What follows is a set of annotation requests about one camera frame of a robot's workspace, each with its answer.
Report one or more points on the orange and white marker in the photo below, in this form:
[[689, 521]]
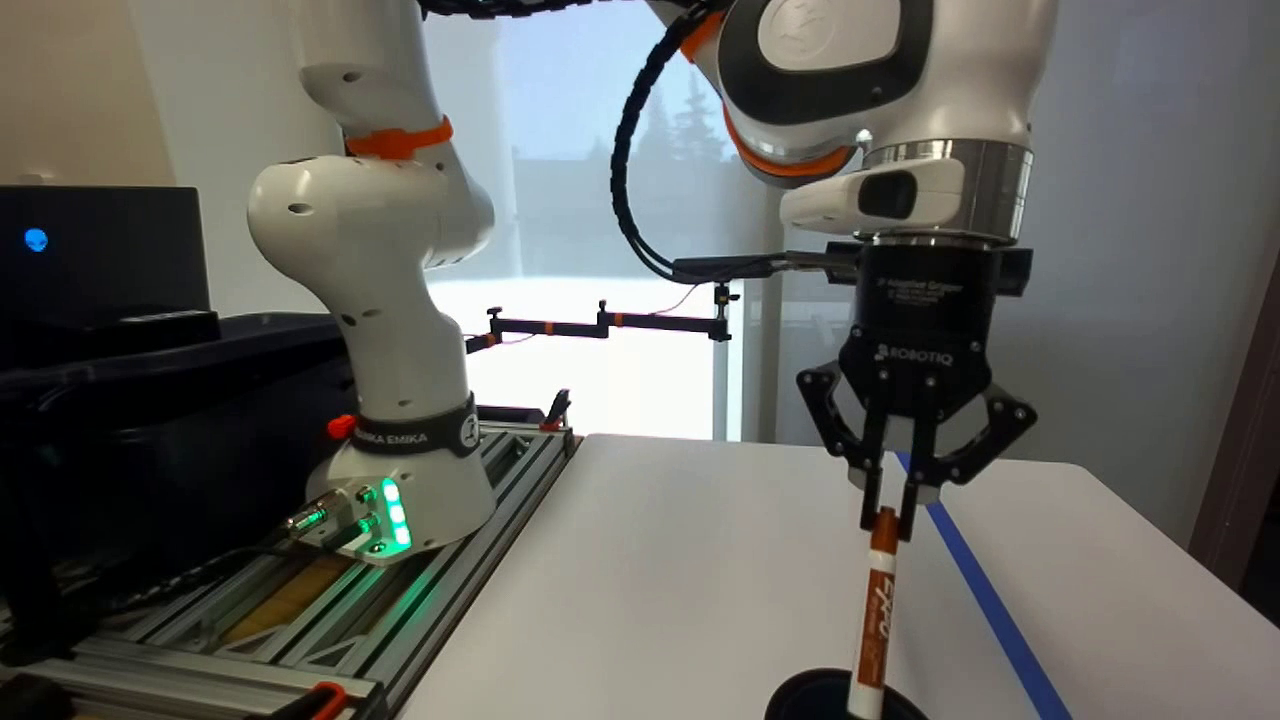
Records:
[[879, 624]]

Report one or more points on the black monitor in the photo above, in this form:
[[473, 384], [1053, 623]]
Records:
[[100, 262]]

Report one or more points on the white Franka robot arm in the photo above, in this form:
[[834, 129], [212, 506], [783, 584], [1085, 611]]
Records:
[[385, 267]]

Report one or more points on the black round holder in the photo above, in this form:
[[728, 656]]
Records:
[[805, 701]]

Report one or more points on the black camera on stand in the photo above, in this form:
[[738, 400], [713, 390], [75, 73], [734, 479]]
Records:
[[720, 269]]

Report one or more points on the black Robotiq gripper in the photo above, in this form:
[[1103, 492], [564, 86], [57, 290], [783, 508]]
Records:
[[923, 343]]

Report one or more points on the aluminium rail base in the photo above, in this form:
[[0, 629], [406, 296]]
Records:
[[443, 584]]

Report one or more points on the red and black clamp lever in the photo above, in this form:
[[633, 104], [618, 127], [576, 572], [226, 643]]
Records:
[[557, 411], [331, 701]]

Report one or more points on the white stand pole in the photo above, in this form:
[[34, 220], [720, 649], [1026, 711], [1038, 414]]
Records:
[[720, 392]]

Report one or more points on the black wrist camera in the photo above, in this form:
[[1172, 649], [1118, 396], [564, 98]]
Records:
[[840, 262]]

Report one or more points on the long blue tape line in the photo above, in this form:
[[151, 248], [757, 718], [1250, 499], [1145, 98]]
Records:
[[1001, 614]]

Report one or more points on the black cabinet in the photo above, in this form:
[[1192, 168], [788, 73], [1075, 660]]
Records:
[[162, 442]]

